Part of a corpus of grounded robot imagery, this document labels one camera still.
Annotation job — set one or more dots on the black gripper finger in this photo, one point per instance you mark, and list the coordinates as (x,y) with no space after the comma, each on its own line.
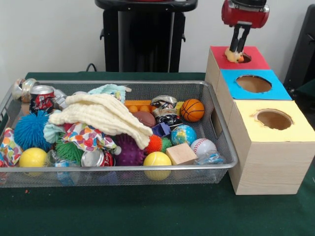
(234,39)
(243,39)

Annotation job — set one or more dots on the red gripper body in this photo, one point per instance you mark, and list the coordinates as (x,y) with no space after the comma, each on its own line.
(246,16)

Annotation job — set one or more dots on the yellow duck plush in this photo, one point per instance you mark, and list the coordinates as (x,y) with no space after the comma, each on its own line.
(235,57)

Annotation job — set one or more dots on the orange basketball toy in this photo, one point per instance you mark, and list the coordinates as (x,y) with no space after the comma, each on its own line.
(192,110)

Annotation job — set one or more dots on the mint green knitted cloth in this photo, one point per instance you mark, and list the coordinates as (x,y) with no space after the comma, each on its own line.
(108,89)

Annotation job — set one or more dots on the cream knitted cloth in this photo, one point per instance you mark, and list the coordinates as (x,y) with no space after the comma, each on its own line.
(103,115)

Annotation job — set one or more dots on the crushed red soda can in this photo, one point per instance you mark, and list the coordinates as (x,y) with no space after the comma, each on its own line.
(97,158)

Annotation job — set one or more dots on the wooden box with three holes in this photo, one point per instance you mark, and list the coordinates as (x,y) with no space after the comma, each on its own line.
(270,167)

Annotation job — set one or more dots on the silver mesh bin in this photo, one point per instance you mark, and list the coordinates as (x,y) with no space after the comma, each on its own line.
(14,179)

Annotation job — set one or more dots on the black stand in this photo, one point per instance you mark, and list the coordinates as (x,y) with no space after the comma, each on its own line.
(305,49)

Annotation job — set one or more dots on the dark green table cloth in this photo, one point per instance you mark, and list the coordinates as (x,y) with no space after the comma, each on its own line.
(147,211)
(307,93)

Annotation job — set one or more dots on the white baseball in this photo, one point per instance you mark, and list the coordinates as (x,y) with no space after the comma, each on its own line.
(203,146)

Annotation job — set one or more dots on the wooden block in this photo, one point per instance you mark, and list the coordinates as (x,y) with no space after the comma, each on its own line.
(180,153)

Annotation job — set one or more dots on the yellow ball with seam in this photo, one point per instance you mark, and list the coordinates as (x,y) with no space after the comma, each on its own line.
(157,162)

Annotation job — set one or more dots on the green spiky rubber ball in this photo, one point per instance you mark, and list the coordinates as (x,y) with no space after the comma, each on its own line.
(69,150)

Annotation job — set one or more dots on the blue spiky rubber ball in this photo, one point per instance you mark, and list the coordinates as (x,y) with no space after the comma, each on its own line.
(30,131)

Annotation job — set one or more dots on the plain yellow ball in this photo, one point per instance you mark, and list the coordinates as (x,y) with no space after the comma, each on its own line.
(32,158)

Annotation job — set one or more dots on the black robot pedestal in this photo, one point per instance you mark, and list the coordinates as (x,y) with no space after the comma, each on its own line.
(147,37)

